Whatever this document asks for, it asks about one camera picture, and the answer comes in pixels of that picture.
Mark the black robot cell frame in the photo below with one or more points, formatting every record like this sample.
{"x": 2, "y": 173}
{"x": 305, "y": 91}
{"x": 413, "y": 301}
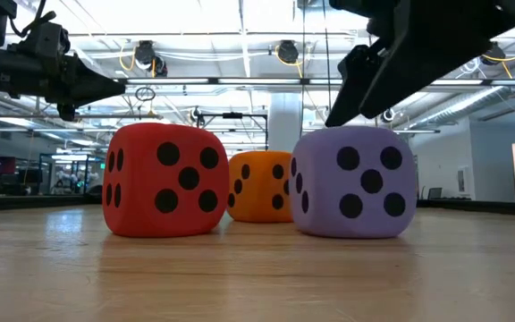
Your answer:
{"x": 85, "y": 174}

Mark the long ceiling light bar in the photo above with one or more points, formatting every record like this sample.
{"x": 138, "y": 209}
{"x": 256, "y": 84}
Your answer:
{"x": 172, "y": 81}

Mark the silver ventilation duct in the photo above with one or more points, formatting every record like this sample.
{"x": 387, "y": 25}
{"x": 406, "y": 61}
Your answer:
{"x": 463, "y": 105}

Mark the purple foam die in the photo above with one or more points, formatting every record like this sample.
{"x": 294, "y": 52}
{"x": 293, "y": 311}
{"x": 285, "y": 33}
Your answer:
{"x": 371, "y": 214}

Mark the white building column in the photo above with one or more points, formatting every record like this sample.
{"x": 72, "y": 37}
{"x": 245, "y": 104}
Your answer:
{"x": 284, "y": 121}

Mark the red foam die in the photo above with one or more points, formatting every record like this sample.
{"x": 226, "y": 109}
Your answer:
{"x": 141, "y": 214}

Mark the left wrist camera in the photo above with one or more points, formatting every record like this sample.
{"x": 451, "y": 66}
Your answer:
{"x": 45, "y": 42}

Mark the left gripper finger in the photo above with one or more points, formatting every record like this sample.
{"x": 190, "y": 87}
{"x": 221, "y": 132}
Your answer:
{"x": 94, "y": 78}
{"x": 94, "y": 96}

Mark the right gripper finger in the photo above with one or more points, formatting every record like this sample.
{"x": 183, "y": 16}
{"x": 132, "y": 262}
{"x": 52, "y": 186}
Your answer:
{"x": 418, "y": 53}
{"x": 351, "y": 89}

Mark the orange foam die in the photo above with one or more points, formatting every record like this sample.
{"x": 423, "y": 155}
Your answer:
{"x": 259, "y": 197}

